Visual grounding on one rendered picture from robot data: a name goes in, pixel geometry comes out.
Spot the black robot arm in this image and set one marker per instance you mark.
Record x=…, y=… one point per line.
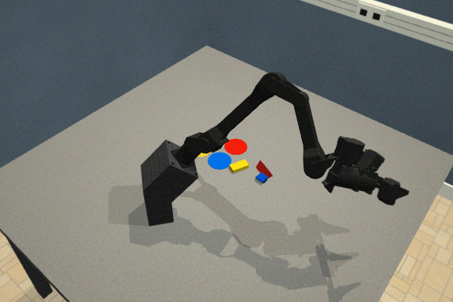
x=316, y=162

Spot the blue circle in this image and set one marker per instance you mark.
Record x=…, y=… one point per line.
x=219, y=161

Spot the yellow block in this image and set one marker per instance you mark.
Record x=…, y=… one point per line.
x=238, y=166

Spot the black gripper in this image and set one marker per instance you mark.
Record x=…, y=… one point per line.
x=389, y=189

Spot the red circle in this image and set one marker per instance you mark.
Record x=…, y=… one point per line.
x=236, y=146

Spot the blue block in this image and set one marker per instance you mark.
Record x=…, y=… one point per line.
x=262, y=177

